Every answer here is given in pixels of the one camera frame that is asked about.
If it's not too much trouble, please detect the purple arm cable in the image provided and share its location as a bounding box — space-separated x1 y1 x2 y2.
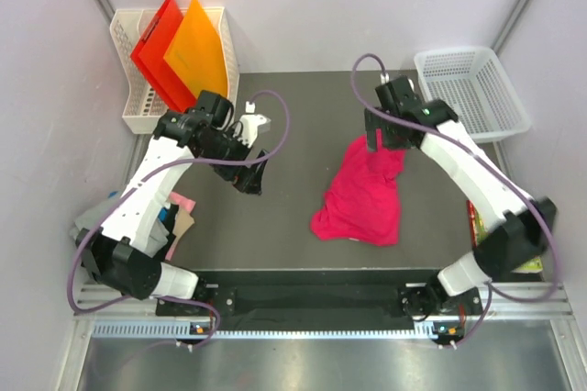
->
67 90 291 316
350 52 562 347

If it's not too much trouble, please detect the orange plastic folder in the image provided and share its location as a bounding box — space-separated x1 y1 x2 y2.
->
163 0 228 98

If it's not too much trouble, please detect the pink red t shirt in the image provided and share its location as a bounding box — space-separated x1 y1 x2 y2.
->
310 136 405 247

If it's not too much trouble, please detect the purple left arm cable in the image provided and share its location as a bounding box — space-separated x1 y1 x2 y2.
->
67 90 291 316

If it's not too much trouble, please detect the white file organizer rack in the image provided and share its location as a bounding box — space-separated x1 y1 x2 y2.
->
109 6 239 135

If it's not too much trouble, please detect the white plastic mesh basket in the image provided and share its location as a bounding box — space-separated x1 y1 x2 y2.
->
414 46 531 143

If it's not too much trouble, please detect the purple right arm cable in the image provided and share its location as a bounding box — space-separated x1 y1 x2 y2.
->
350 52 562 347

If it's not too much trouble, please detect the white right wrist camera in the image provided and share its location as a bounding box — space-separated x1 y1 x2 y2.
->
380 72 415 94

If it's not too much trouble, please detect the aluminium front rail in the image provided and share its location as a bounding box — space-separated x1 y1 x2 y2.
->
85 289 572 345

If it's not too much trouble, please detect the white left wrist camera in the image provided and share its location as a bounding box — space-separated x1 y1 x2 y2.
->
235 101 271 148

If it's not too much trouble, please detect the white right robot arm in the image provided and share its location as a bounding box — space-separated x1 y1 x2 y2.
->
364 73 557 314

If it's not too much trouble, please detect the red plastic folder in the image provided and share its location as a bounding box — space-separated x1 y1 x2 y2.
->
130 0 196 113

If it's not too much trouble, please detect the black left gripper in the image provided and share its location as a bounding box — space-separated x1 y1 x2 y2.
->
200 128 269 196

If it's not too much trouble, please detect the green treehouse book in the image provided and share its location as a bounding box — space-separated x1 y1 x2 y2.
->
466 201 544 274

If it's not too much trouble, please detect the brown folded cloth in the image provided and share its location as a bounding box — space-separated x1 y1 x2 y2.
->
172 207 194 247

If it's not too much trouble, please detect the grey folded t shirt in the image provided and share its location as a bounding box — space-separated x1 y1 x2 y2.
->
69 196 170 256

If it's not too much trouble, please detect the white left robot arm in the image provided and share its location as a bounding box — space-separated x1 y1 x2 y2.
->
77 91 271 315

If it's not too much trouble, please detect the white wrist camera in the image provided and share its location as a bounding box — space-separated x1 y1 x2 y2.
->
235 101 271 148
380 72 415 94

